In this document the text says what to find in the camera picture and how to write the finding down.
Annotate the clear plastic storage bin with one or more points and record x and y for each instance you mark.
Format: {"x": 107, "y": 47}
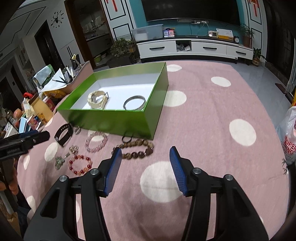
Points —
{"x": 148, "y": 33}

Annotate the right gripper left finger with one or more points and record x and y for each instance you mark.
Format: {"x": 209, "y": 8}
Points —
{"x": 55, "y": 218}

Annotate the black television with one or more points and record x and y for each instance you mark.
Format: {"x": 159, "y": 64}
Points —
{"x": 210, "y": 10}

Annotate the green cardboard box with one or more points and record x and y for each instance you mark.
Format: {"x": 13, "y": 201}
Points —
{"x": 149, "y": 80}

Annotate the potted plant right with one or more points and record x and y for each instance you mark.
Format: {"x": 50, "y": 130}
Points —
{"x": 247, "y": 33}

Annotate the yellow bear cup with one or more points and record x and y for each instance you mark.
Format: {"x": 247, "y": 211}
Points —
{"x": 40, "y": 108}

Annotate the pink polka dot tablecloth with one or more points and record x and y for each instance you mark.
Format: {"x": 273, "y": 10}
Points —
{"x": 212, "y": 117}

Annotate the silver metal bangle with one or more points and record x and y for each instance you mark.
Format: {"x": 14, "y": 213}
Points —
{"x": 133, "y": 103}

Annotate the small floor plant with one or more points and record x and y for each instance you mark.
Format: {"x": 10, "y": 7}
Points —
{"x": 257, "y": 55}

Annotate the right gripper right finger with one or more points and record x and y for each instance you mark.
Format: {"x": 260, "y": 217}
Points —
{"x": 236, "y": 217}

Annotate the white tv cabinet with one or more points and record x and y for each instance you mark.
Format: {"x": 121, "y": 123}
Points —
{"x": 179, "y": 47}

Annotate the black wristband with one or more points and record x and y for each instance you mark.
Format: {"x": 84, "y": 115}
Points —
{"x": 63, "y": 134}

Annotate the potted green plant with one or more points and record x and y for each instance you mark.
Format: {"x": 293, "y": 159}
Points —
{"x": 123, "y": 53}

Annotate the small silver charm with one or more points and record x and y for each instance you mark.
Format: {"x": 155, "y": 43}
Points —
{"x": 74, "y": 149}

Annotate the white plastic shopping bag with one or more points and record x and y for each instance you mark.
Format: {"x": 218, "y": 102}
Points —
{"x": 286, "y": 134}

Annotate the small alarm clock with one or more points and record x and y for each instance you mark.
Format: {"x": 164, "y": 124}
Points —
{"x": 236, "y": 39}

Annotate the cream white wristwatch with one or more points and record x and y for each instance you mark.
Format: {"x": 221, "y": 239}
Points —
{"x": 97, "y": 99}

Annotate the antler wall clock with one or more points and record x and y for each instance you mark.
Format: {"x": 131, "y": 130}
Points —
{"x": 57, "y": 19}

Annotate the white paper sheet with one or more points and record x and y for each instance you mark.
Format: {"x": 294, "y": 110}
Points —
{"x": 56, "y": 83}

